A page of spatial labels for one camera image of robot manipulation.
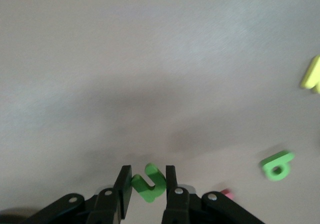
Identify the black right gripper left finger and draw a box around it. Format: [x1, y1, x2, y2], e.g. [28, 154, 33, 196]
[86, 165, 133, 224]

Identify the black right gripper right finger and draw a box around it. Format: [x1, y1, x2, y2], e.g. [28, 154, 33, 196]
[161, 165, 191, 224]

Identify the green foam letter u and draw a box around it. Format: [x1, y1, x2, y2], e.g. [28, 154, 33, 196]
[131, 162, 167, 204]

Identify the green foam letter P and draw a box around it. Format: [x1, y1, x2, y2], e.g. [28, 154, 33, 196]
[259, 150, 296, 183]

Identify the red foam letter I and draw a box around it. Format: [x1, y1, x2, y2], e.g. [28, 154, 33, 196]
[219, 188, 236, 202]

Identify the brown table cover mat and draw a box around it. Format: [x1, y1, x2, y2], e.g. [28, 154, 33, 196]
[0, 0, 320, 224]

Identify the yellow foam letter k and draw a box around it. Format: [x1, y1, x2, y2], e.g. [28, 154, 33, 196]
[299, 54, 320, 95]

